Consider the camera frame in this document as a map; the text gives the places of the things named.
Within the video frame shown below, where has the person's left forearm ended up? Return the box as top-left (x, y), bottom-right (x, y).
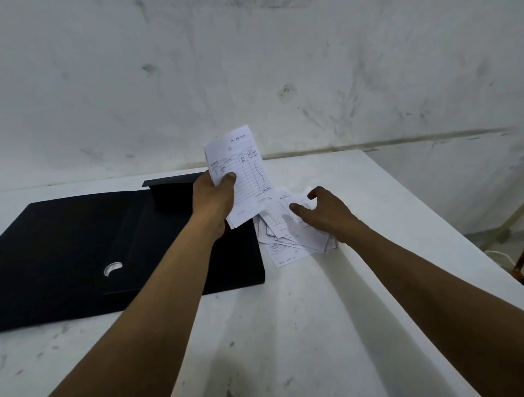
top-left (49, 219), bottom-right (226, 397)

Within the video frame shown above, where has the pale wooden stick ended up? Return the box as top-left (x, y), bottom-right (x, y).
top-left (477, 204), bottom-right (524, 250)

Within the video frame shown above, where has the person's left hand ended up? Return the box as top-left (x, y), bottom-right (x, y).
top-left (190, 171), bottom-right (237, 242)

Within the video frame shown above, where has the person's right forearm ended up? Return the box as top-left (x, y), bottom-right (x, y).
top-left (340, 222), bottom-right (524, 397)

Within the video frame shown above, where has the person's right hand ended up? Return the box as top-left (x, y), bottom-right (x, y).
top-left (289, 186), bottom-right (361, 246)

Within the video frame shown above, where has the white bucket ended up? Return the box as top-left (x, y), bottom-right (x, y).
top-left (485, 249), bottom-right (516, 267)

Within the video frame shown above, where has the stack of receipts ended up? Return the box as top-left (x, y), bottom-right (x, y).
top-left (253, 187), bottom-right (337, 269)
top-left (204, 124), bottom-right (274, 230)

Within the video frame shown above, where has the black folder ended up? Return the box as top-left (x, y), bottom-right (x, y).
top-left (0, 171), bottom-right (266, 333)

